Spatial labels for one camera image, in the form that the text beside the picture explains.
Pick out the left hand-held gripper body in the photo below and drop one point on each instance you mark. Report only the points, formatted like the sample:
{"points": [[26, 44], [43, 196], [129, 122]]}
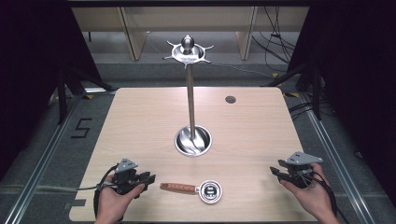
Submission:
{"points": [[125, 179]]}

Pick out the person's left hand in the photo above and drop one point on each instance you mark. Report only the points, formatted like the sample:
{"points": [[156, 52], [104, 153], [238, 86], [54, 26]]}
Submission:
{"points": [[113, 203]]}

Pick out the person's right hand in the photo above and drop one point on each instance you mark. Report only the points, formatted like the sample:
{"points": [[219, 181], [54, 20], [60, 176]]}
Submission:
{"points": [[313, 197]]}

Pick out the aluminium floor rail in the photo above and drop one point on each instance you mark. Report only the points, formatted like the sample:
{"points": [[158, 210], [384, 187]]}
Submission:
{"points": [[43, 158], [336, 155]]}

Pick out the black metal stand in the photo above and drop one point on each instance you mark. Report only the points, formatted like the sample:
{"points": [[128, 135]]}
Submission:
{"points": [[314, 90], [63, 93]]}

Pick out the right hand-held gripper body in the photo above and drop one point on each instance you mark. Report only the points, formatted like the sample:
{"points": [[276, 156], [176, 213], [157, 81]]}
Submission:
{"points": [[300, 169]]}

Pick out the black curtain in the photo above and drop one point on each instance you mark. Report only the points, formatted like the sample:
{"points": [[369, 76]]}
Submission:
{"points": [[358, 93], [34, 77]]}

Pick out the round table grommet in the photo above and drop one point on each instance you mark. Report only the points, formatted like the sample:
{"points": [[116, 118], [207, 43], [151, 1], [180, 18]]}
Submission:
{"points": [[230, 99]]}

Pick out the steel utensil rack with hooks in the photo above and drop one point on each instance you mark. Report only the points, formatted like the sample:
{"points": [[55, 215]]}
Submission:
{"points": [[191, 102]]}

